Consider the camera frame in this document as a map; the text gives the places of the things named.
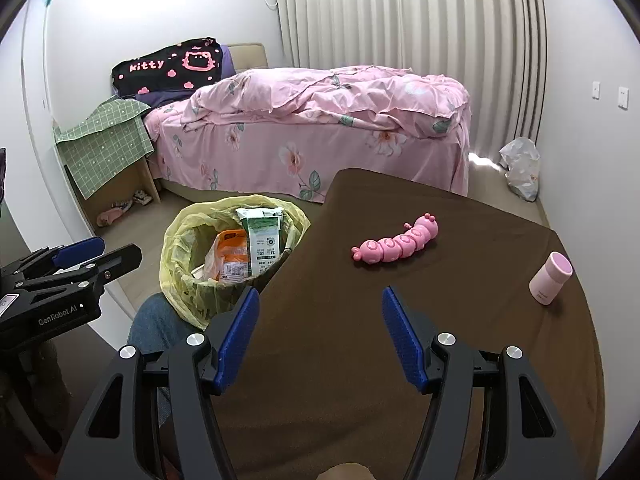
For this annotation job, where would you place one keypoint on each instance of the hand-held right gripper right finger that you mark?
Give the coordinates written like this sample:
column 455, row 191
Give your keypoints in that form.
column 405, row 345

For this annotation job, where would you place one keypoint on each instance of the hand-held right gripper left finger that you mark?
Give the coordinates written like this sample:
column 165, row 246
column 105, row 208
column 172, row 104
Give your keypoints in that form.
column 240, row 340

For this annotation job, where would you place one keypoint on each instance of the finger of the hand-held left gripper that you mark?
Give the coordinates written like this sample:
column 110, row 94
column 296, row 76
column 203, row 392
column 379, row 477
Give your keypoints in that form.
column 115, row 262
column 80, row 251

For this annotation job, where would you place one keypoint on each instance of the bin with yellow bag liner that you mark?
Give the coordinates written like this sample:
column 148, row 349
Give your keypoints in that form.
column 180, row 260

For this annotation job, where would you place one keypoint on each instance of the orange plastic bag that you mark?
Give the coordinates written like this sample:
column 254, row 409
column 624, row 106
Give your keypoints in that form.
column 230, row 255

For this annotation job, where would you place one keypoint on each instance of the green white carton pack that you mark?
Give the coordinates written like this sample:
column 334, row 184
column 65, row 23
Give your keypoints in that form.
column 262, row 247

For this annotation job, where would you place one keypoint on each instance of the pink slipper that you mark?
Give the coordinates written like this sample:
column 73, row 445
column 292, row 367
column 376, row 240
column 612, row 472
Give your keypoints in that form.
column 112, row 215

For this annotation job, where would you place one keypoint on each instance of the person's leg in jeans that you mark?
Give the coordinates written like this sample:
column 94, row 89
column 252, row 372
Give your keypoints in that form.
column 150, row 320

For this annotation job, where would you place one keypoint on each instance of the white patterned slipper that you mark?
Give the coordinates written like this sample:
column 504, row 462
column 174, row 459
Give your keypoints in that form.
column 142, row 196

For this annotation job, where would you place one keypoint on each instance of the pink caterpillar toy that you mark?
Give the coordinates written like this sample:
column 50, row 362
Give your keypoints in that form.
column 390, row 247

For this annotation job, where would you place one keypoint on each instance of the green checked cloth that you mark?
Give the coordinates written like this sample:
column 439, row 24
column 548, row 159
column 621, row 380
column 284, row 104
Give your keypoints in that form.
column 100, row 145

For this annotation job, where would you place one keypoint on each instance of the dark cloth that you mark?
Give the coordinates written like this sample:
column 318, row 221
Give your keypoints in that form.
column 2, row 175

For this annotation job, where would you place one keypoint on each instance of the pink cup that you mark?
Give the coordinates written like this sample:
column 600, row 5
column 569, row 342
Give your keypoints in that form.
column 550, row 277

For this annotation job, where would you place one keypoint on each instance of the bed with pink floral sheet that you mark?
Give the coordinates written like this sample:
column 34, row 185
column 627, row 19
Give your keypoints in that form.
column 260, row 155

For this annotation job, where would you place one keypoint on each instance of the black printed blanket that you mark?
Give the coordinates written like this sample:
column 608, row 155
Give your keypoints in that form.
column 155, row 67

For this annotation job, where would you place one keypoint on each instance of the white plastic bag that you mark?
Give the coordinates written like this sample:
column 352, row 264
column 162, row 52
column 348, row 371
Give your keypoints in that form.
column 522, row 167

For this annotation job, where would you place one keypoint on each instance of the beige headboard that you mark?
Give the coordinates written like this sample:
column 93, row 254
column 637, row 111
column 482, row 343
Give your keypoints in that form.
column 250, row 55

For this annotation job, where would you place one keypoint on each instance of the pink floral duvet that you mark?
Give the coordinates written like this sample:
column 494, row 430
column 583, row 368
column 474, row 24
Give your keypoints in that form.
column 325, row 95

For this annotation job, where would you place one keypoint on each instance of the white striped curtain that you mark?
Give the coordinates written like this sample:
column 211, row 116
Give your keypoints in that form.
column 375, row 15

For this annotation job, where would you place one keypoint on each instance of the white wall socket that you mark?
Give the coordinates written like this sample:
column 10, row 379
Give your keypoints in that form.
column 595, row 90
column 623, row 96

